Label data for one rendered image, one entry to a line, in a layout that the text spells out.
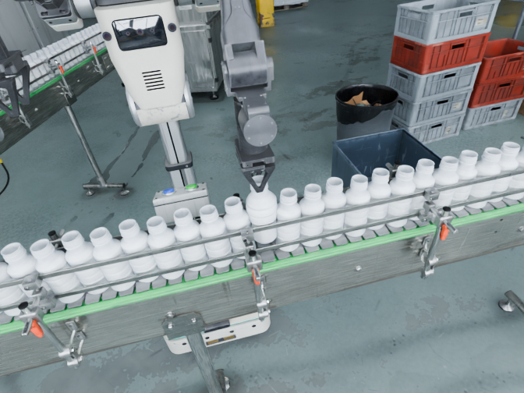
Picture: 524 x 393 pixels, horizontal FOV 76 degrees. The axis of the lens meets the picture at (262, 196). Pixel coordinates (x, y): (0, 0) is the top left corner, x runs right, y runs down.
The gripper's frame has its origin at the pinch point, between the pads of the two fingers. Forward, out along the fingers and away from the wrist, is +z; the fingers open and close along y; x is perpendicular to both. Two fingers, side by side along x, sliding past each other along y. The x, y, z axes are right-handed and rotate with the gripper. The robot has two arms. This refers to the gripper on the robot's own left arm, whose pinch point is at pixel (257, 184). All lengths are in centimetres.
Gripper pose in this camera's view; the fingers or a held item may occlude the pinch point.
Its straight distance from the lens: 73.1
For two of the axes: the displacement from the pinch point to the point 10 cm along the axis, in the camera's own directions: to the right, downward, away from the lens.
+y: -2.2, -5.7, 7.9
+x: -9.7, 1.9, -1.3
